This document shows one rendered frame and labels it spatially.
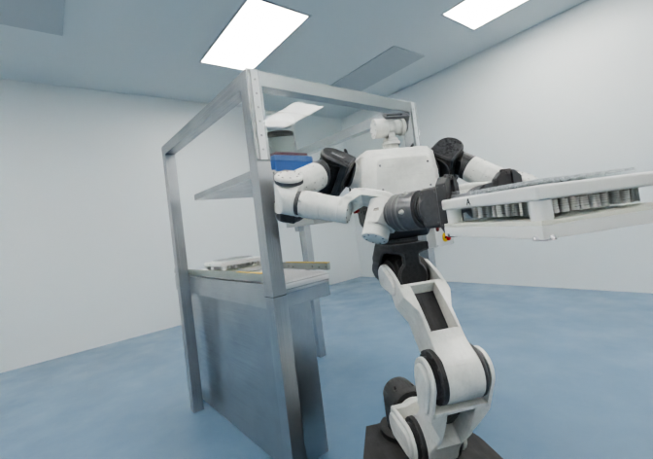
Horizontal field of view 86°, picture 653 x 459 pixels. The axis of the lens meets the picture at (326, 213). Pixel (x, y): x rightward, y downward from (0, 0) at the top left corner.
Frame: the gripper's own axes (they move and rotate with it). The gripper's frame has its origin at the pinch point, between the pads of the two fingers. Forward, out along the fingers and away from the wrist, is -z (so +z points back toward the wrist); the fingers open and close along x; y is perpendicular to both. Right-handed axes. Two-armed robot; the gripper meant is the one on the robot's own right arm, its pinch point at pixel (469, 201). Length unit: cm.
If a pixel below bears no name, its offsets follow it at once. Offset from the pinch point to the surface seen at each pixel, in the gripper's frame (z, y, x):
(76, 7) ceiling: 272, 20, -192
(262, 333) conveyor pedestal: 108, -13, 43
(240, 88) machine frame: 81, 0, -56
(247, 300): 111, -8, 28
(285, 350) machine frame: 78, -3, 43
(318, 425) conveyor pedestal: 97, -29, 87
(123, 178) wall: 428, -36, -91
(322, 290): 86, -32, 27
